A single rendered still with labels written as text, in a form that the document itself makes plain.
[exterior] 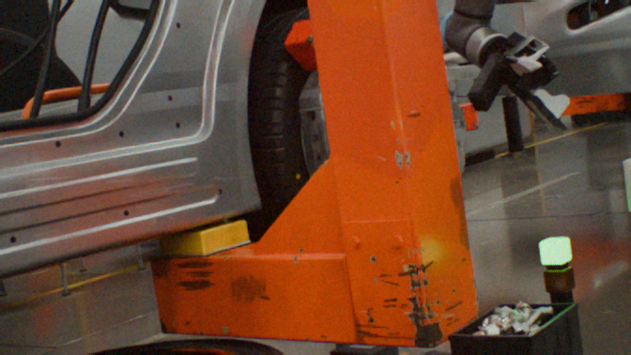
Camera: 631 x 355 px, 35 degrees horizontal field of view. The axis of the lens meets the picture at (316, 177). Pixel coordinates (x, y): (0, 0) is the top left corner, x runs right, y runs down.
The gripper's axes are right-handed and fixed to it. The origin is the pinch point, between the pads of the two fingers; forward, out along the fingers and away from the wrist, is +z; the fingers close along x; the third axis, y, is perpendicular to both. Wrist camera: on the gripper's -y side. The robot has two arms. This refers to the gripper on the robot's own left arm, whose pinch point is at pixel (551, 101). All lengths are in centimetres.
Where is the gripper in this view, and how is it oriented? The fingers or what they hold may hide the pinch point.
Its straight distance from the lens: 176.0
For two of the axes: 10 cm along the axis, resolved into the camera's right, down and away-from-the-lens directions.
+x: 4.3, 6.7, 6.0
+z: 4.1, 4.4, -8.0
